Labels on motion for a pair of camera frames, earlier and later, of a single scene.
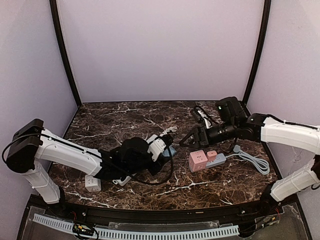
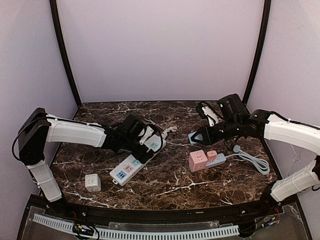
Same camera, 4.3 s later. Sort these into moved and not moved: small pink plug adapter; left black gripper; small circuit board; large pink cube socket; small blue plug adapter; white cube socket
Moved: left black gripper; small blue plug adapter
Not moved: small circuit board; large pink cube socket; small pink plug adapter; white cube socket
